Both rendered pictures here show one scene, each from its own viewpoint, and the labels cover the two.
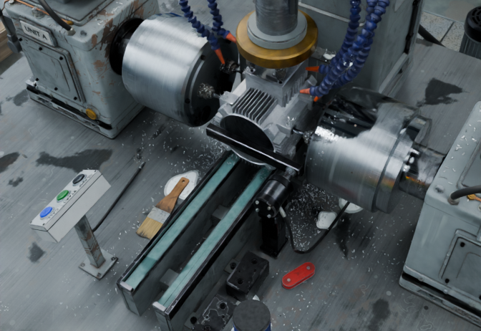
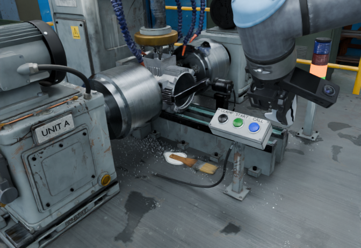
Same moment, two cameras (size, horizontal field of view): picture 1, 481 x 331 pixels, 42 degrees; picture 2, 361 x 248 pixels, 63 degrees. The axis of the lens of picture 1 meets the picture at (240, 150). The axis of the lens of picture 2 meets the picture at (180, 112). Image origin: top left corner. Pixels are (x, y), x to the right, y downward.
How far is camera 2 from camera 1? 162 cm
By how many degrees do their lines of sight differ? 69
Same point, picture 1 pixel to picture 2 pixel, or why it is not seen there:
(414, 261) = (240, 83)
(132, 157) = (142, 180)
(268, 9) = (163, 10)
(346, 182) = (222, 64)
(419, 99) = not seen: hidden behind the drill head
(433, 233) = (243, 59)
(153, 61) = (134, 82)
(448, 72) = not seen: hidden behind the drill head
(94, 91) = (106, 150)
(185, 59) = (142, 70)
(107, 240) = (217, 188)
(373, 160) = (221, 49)
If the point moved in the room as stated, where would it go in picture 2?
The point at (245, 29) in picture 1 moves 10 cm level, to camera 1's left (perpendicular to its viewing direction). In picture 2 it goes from (151, 35) to (147, 41)
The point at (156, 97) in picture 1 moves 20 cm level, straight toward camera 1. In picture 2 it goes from (148, 102) to (204, 97)
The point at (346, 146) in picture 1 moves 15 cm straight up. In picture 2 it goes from (213, 51) to (213, 17)
